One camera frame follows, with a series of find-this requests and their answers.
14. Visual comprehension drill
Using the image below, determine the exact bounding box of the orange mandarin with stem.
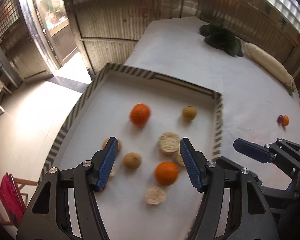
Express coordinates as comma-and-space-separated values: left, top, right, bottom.
154, 161, 179, 186

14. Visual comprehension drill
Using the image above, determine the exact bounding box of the round beige sugarcane chunk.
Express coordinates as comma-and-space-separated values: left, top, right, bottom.
158, 132, 180, 155

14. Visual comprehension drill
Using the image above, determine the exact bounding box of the tan longan with stem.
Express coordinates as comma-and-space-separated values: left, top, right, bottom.
182, 106, 197, 121

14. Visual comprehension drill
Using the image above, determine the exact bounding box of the large orange mandarin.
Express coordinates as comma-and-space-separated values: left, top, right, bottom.
130, 103, 151, 127

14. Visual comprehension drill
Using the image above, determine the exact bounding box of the dark red jujube right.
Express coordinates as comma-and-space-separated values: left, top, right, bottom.
277, 115, 283, 124

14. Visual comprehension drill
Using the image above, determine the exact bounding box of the red cloth chair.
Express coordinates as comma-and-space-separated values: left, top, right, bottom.
0, 173, 38, 229

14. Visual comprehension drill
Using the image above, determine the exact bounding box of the orange mandarin far right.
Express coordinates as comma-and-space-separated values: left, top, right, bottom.
281, 115, 289, 127

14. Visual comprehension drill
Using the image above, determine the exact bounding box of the striped cardboard tray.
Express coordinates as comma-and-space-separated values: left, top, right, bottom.
43, 63, 222, 239

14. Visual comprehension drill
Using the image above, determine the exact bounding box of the long white radish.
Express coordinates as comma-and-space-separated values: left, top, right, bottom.
243, 42, 296, 95

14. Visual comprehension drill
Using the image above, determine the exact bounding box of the tan longan right group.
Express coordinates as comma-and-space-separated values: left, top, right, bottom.
123, 152, 142, 170

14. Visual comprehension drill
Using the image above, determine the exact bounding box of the dark green leafy vegetable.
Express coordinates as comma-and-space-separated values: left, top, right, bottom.
199, 24, 243, 57

